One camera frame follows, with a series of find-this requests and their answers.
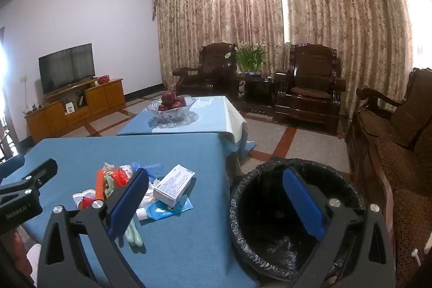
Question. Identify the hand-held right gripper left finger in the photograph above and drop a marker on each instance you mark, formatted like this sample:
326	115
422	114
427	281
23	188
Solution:
130	200

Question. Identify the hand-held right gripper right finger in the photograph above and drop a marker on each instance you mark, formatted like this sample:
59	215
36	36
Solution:
302	203

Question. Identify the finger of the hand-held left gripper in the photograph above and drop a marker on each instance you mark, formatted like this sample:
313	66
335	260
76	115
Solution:
37	176

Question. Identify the red plastic wrapper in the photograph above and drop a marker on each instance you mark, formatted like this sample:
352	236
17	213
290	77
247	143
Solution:
120	176

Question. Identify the green rubber glove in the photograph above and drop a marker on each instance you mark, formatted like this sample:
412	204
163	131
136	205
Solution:
108	185
133	235

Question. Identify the white tissue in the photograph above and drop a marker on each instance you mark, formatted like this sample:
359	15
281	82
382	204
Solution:
127	168
108	167

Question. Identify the trash bin with black bag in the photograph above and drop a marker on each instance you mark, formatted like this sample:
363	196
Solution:
270	193

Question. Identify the orange ribbed wrapper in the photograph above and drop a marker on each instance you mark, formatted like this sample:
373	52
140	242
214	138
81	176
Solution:
100	185

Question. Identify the blue disposable glove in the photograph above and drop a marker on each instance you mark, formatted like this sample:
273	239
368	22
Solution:
150	170

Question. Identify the white cardboard box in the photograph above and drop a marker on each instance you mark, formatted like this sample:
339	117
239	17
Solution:
173	185

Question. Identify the white card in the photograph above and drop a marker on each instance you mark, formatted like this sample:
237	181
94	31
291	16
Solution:
70	107

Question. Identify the plain blue tablecloth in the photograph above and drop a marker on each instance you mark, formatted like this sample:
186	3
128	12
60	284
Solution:
189	251

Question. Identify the glass fruit bowl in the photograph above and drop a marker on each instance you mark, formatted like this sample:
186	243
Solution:
172	115

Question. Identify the red apple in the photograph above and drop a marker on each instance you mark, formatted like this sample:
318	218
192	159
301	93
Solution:
167	96
175	104
163	107
181	100

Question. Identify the wooden television cabinet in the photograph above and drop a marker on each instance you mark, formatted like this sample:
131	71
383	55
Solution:
104	97

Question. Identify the brown wooden sofa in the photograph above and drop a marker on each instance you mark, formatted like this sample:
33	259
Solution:
401	156

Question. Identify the brown seat cushion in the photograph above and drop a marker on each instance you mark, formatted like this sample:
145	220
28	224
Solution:
311	92

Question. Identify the flat screen television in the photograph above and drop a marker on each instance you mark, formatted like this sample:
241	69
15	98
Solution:
65	67

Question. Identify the blue and white tablecloth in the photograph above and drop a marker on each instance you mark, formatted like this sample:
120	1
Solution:
209	116

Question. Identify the red ornament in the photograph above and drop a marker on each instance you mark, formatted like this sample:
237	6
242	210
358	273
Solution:
103	79

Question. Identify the dark wooden side table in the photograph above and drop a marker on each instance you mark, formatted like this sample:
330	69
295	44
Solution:
256	89

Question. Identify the white plug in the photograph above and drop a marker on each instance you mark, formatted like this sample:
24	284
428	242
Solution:
415	254

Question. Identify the dark wooden armchair with cushion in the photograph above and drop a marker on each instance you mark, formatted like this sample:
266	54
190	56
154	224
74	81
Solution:
314	65

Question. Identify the potted green plant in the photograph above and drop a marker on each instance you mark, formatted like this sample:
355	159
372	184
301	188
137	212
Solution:
251	58

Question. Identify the floral beige curtain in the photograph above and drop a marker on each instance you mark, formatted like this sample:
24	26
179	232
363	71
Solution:
320	4

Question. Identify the wall socket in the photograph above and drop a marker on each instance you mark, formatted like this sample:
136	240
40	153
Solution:
23	79

